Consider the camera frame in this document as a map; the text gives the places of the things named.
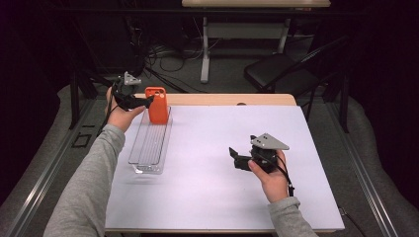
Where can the clear plastic packaging box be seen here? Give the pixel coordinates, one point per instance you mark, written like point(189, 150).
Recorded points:
point(150, 148)

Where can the white table mat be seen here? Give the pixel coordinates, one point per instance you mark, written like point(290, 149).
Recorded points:
point(204, 191)

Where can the orange phone case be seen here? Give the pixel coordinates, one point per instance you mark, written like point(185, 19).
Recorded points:
point(158, 108)

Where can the person's right hand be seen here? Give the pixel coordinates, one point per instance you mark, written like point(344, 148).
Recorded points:
point(275, 187)

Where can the white-legged wooden desk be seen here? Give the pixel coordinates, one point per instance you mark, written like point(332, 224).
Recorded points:
point(243, 31)

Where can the black metal stand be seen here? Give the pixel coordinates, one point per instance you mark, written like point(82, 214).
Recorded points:
point(75, 98)
point(345, 105)

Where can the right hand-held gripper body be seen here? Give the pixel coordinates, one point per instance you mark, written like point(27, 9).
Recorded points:
point(268, 141)

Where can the person's left hand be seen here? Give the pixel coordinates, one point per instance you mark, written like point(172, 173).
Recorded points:
point(118, 118)

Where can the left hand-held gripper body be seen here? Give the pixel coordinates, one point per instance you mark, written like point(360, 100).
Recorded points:
point(126, 98)

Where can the aluminium floor rail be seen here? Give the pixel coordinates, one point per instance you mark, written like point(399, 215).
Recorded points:
point(365, 177)
point(39, 184)

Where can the black folding chair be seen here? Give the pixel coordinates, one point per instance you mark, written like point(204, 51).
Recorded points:
point(280, 74)

